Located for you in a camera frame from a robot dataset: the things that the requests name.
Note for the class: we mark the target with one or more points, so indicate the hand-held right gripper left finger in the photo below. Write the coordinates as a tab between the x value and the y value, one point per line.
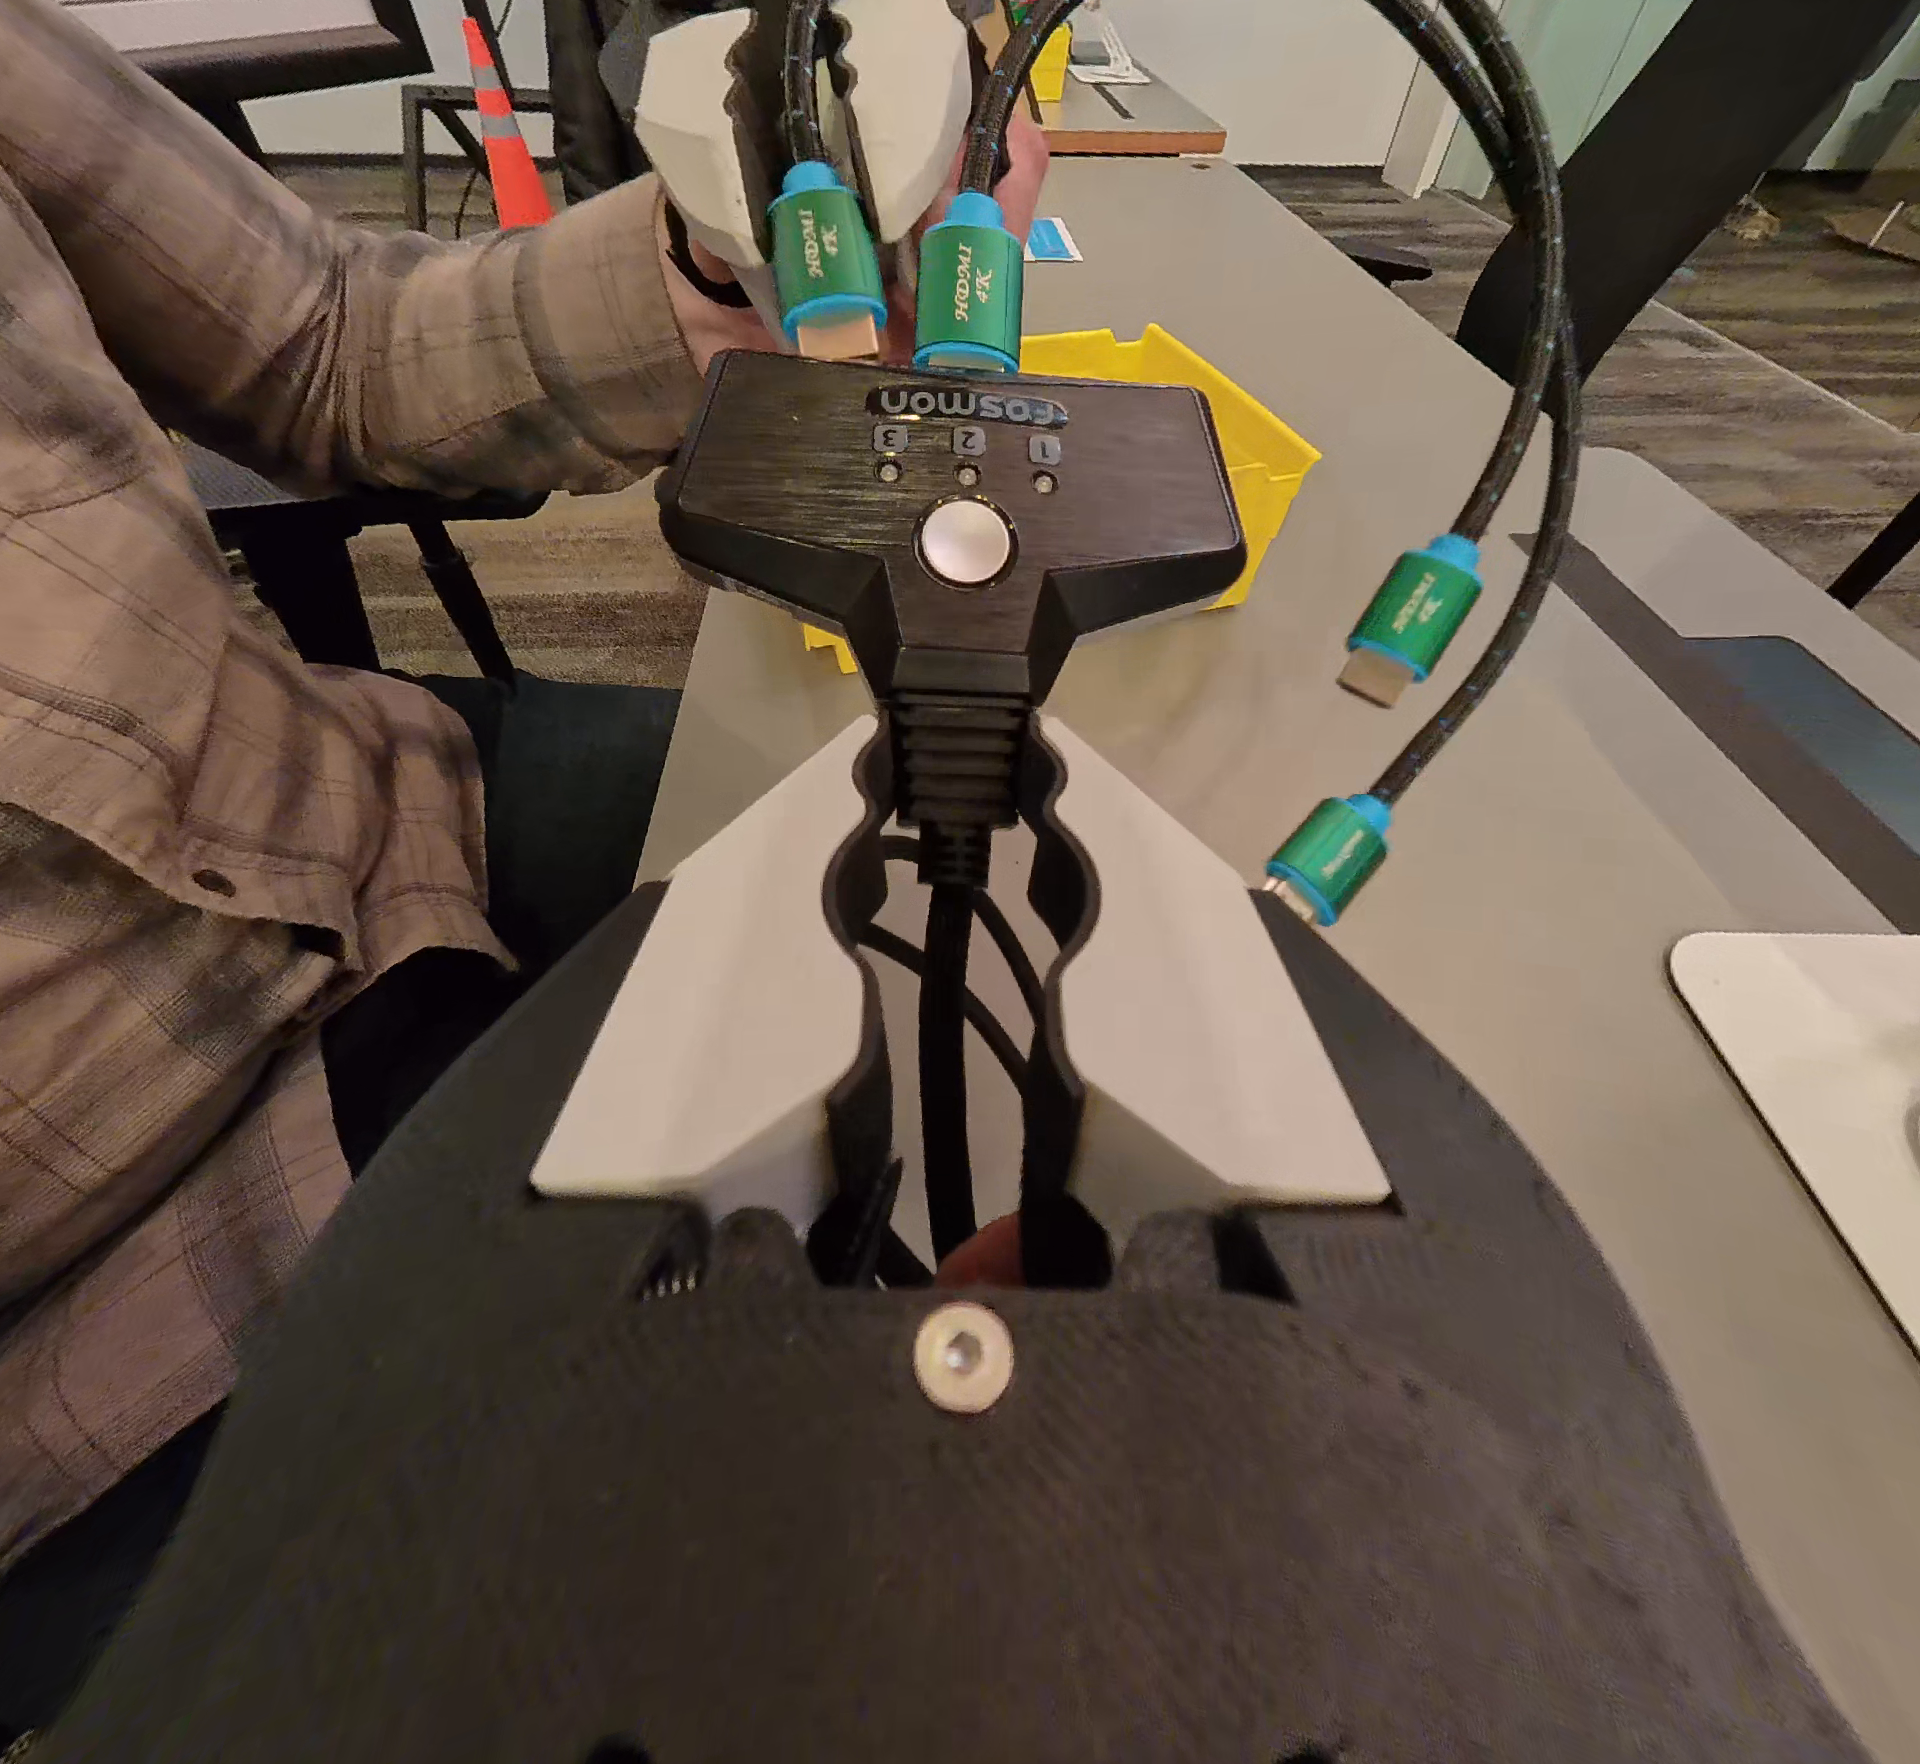
704	1045

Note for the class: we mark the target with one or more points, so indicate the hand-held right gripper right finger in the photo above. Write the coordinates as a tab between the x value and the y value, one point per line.
1231	1045

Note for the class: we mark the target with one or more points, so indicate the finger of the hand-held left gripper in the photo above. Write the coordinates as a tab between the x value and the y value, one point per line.
690	130
908	85

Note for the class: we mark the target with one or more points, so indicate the black HDMI switch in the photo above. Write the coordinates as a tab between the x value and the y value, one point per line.
780	489

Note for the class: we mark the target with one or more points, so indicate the yellow storage bin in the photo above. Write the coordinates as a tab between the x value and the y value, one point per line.
1245	475

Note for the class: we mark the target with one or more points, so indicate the person's left forearm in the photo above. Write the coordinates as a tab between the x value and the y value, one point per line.
451	339

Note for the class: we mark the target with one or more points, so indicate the person's right hand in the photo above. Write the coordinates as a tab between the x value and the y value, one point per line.
982	1256

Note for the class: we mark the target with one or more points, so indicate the orange striped traffic cone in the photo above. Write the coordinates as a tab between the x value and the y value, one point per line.
517	174

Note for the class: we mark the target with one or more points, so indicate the white blue paper sheet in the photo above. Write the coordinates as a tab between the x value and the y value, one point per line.
1058	242

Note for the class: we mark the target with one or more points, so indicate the brown wooden table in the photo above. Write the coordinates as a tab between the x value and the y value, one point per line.
1139	122

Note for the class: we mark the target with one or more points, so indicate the person's plaid shirt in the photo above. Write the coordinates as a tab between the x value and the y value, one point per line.
149	894

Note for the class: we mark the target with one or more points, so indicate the black office chair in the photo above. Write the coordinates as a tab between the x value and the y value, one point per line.
1681	143
301	566

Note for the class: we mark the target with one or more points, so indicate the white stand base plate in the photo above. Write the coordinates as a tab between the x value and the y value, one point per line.
1830	1076

